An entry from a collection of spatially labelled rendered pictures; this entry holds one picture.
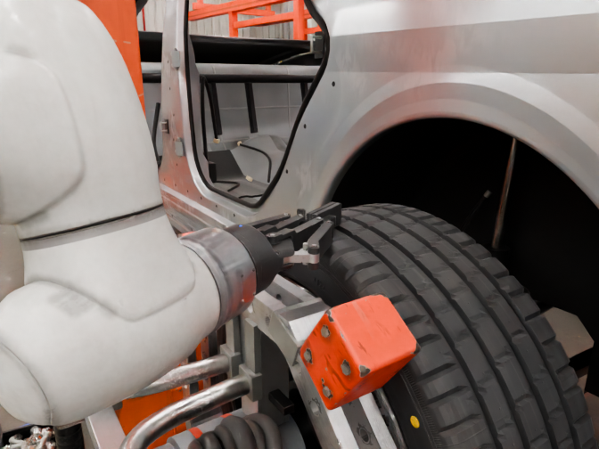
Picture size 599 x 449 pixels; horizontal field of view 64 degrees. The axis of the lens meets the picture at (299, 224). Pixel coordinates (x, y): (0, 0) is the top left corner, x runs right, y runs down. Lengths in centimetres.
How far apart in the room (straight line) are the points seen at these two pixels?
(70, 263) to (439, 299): 39
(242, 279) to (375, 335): 14
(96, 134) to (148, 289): 11
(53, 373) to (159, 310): 7
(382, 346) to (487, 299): 20
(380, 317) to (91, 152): 30
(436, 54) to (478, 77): 9
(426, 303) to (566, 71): 35
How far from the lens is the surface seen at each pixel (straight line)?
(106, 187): 33
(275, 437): 50
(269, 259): 46
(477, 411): 55
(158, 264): 35
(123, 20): 99
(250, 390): 63
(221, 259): 41
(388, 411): 58
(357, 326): 46
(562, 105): 72
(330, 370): 48
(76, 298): 34
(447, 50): 84
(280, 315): 54
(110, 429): 64
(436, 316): 56
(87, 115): 34
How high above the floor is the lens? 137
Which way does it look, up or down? 17 degrees down
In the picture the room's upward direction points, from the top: straight up
